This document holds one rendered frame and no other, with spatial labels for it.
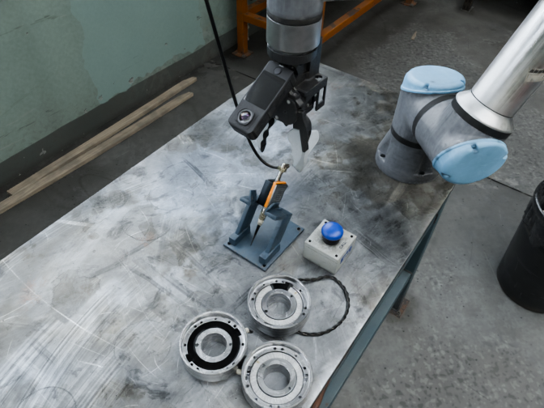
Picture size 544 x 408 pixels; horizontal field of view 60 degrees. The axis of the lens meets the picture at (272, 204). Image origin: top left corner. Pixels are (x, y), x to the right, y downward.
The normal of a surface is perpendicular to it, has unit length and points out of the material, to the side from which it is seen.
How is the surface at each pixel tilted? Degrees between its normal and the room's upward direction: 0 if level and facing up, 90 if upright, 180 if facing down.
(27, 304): 0
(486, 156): 97
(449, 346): 0
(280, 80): 31
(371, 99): 0
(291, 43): 91
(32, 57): 90
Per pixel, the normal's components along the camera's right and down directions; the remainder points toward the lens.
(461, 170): 0.16, 0.80
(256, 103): -0.26, -0.29
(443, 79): 0.00, -0.77
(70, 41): 0.81, 0.44
